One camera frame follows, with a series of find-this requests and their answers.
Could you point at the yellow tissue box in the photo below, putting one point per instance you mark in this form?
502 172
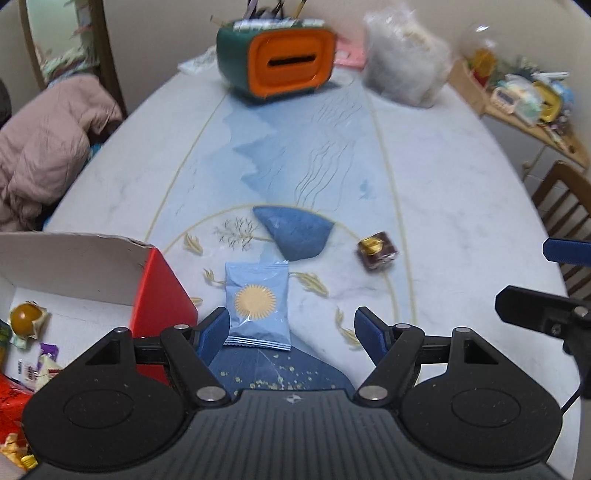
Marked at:
551 102

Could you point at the brown wooden chair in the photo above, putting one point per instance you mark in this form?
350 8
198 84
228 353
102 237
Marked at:
562 200

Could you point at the brown gold chocolate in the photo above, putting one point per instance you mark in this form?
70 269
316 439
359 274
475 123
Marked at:
377 251

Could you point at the red fried snack bag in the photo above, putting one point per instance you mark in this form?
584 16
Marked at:
13 399

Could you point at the white wooden cabinet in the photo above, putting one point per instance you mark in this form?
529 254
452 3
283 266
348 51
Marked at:
530 144

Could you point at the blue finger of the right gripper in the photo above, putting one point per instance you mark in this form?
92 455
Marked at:
567 251

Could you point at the orange drink bottle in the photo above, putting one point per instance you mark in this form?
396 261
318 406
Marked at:
483 64

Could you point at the green orange tissue box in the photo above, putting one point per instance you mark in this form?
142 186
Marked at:
271 58

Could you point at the purple candy wrapper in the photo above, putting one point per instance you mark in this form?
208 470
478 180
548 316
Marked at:
50 350

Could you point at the yellow snack packet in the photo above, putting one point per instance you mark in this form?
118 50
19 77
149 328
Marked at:
18 454

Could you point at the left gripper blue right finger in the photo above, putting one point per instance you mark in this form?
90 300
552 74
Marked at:
375 336

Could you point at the light blue sun snack packet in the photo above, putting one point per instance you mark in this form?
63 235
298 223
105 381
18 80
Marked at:
256 299

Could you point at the white blue printed packet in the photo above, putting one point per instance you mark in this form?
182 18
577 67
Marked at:
34 377

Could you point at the pink notebook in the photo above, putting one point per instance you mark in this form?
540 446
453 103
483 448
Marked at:
349 55

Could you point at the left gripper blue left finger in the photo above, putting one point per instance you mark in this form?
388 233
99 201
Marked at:
210 335

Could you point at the clear plastic bag of snacks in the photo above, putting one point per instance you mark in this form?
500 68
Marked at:
405 62

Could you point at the egg yolk pastry packet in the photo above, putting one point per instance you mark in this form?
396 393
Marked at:
27 319

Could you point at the red white cardboard box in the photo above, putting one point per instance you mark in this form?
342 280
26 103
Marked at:
89 285

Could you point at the white digital timer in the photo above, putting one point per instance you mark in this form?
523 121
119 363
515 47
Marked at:
504 100

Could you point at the pink padded jacket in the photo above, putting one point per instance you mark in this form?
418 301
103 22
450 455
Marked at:
45 146

